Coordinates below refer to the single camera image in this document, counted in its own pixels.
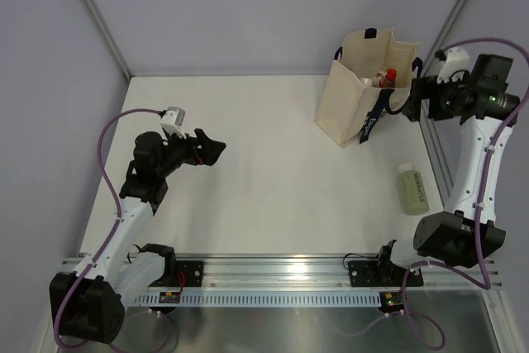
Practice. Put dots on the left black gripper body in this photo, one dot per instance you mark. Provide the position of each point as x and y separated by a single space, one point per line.
180 151

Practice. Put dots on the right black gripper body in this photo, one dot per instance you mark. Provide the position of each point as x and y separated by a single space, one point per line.
445 97

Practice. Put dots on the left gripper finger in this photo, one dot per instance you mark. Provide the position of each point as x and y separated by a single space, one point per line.
210 151
204 141

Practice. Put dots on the red dish soap bottle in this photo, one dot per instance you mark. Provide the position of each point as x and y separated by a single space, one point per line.
389 79

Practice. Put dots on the beige canvas bag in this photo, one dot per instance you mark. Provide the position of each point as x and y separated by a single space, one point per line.
348 110

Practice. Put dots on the beige pump bottle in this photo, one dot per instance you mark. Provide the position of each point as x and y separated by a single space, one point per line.
374 81

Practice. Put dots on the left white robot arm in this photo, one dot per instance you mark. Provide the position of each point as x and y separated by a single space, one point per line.
90 302

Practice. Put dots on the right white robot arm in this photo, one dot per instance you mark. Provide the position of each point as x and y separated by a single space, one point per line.
485 130

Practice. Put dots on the pale green lotion bottle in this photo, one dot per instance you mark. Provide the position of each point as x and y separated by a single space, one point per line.
411 192

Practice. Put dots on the left small circuit board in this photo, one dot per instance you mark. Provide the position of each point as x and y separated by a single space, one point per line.
170 297

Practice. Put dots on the small circuit board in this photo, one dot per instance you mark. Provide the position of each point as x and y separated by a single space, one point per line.
170 297
391 301

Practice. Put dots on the right small circuit board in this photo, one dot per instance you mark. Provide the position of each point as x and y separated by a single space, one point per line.
391 301

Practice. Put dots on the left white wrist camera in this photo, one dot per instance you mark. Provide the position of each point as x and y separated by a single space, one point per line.
171 122

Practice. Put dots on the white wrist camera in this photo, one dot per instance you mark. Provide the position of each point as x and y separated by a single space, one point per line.
454 63
171 122

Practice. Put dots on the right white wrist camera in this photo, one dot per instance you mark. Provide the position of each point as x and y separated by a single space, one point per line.
454 63

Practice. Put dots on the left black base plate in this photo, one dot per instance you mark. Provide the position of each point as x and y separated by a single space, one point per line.
190 272

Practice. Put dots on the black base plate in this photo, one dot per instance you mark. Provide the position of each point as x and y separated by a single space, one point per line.
370 273
190 272

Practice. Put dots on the right aluminium frame post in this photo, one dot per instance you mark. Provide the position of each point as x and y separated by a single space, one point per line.
454 14

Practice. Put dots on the aluminium frame post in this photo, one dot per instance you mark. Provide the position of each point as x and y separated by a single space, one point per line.
107 38
454 14

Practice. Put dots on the left aluminium frame post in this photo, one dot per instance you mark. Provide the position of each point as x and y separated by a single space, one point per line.
107 38

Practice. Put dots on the white slotted cable duct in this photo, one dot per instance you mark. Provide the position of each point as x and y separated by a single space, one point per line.
263 299

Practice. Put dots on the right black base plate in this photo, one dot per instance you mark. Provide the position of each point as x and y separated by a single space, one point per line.
370 273

